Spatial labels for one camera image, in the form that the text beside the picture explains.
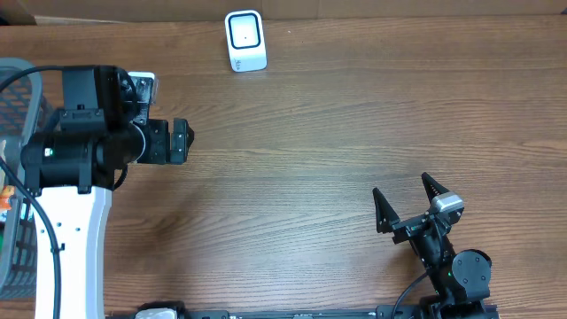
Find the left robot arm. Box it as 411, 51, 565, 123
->
20, 66, 194, 318

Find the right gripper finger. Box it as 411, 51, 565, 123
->
421, 172, 450, 204
372, 188, 400, 233

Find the white barcode scanner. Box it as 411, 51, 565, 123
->
224, 10, 268, 73

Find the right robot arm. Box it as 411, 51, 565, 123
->
372, 172, 500, 318

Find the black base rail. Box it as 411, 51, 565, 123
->
105, 302, 500, 319

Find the grey plastic mesh basket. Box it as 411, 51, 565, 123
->
1, 73, 43, 300

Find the orange snack packet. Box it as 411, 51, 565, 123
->
0, 185, 15, 212

